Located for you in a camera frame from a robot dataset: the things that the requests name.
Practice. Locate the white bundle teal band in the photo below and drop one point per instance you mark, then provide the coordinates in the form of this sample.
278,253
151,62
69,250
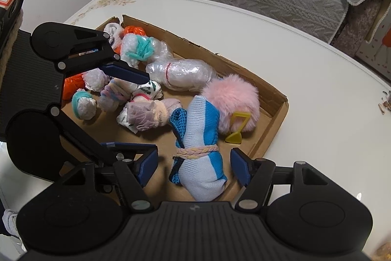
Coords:
84,105

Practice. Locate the clear plastic bundle red band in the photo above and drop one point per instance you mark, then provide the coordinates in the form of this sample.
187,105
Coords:
180,73

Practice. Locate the cardboard box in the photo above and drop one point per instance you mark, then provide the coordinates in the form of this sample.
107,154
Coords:
268,108

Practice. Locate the mauve sock bundle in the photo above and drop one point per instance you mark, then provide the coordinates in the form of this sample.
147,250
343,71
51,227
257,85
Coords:
146,114

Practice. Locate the orange plastic bag bundle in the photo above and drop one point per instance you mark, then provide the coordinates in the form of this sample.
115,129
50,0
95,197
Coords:
73,85
134,30

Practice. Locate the white ribbed sock bundle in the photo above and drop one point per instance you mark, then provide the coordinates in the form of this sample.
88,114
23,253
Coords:
10,219

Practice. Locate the blue white sock bundle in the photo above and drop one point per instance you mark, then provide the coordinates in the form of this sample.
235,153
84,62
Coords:
201,138

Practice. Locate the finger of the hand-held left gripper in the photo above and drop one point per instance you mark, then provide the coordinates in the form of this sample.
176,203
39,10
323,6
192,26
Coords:
125,73
122,147

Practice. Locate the white patterned sock bundle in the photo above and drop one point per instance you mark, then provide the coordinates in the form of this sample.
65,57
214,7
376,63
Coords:
151,89

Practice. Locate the white plastic bundle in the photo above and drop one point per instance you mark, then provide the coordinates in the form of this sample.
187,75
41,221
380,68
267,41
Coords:
96,79

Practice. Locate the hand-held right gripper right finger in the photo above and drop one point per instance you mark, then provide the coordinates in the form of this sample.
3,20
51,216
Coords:
239,166

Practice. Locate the grey white sock bundle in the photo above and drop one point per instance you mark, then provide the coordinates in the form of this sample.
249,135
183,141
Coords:
112,31

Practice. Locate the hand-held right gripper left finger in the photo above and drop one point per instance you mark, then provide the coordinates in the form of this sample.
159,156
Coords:
148,167

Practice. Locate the pink fluffy pompom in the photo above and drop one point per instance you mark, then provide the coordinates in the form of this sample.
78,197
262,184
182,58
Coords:
232,97

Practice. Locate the yellow plastic tag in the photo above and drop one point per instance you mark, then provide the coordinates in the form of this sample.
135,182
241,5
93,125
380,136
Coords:
235,137

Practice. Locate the white printed panel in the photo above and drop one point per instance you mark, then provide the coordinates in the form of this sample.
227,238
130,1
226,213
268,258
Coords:
377,47

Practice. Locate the clear plastic bundle teal scrunchie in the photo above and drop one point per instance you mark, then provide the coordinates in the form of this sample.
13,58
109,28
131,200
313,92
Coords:
140,48

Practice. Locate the pastel sock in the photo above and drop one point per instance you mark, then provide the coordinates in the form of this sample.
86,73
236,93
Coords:
113,95

